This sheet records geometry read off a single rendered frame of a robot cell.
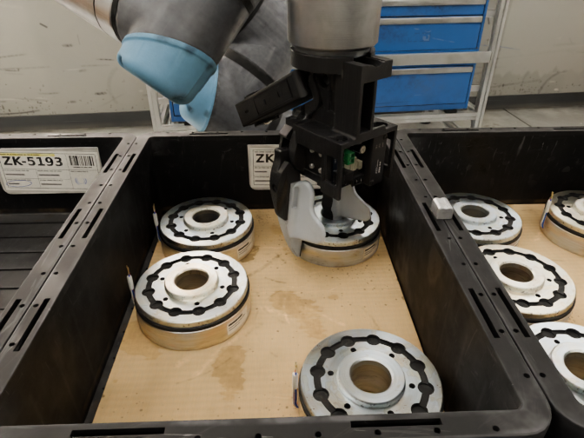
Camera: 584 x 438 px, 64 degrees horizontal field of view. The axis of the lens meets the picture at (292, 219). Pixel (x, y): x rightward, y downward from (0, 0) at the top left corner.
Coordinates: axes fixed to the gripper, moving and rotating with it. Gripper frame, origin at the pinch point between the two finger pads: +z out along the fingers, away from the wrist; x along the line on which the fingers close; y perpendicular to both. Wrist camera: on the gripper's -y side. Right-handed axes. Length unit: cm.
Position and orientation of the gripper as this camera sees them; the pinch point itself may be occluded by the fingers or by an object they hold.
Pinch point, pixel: (310, 234)
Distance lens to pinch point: 51.4
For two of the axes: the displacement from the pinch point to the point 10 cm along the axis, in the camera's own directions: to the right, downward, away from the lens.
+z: 0.0, 8.5, 5.3
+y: 6.4, 4.1, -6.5
